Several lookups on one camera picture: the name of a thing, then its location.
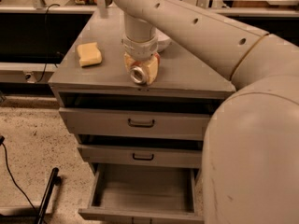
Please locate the grey top drawer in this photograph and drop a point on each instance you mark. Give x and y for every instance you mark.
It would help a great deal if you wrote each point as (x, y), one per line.
(135, 123)

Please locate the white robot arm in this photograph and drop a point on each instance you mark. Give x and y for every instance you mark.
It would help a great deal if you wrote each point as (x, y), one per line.
(250, 165)

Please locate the white ceramic bowl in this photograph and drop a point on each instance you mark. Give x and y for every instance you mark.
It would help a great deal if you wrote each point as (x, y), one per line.
(163, 41)

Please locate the grey open bottom drawer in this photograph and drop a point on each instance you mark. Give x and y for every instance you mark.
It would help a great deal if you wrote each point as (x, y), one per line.
(128, 194)

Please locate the grey middle drawer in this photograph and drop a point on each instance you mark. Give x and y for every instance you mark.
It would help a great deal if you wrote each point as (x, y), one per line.
(161, 157)

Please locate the yellow sponge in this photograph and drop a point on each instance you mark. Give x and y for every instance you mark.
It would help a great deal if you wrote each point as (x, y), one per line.
(89, 54)

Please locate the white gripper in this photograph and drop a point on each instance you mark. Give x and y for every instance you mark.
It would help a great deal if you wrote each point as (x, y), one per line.
(140, 49)

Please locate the grey metal drawer cabinet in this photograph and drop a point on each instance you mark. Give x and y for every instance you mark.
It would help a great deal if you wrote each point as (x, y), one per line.
(184, 85)

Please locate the black metal stand leg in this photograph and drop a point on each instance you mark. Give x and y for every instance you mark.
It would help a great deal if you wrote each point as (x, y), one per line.
(54, 180)

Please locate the orange coke can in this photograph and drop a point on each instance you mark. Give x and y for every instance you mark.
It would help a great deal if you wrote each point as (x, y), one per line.
(138, 73)

